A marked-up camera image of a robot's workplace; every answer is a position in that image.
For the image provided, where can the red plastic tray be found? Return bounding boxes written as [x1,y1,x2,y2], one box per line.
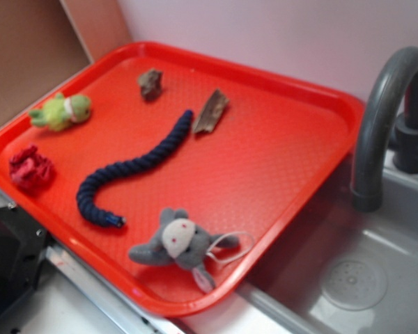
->
[0,42,364,317]

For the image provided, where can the brown wood bark piece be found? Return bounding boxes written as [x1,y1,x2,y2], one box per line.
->
[192,88,229,134]

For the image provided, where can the grey plush donkey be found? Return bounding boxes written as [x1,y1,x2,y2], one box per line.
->
[128,208,255,294]

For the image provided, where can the small brown rock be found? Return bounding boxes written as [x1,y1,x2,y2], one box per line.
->
[137,68,163,102]

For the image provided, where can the green plush frog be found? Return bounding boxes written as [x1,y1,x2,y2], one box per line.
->
[28,93,91,132]

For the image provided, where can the grey plastic sink basin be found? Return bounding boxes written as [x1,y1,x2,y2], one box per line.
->
[183,160,418,333]

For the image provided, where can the red crumpled cloth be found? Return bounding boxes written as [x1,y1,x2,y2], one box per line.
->
[8,144,55,191]

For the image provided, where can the grey curved faucet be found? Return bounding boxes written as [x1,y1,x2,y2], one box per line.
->
[350,47,418,212]

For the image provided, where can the brown cardboard box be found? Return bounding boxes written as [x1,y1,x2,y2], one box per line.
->
[0,1,131,126]

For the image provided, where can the dark blue twisted rope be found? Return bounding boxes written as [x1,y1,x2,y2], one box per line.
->
[76,109,194,230]

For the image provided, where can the black metal bracket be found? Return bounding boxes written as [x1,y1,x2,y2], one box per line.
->
[0,207,48,316]

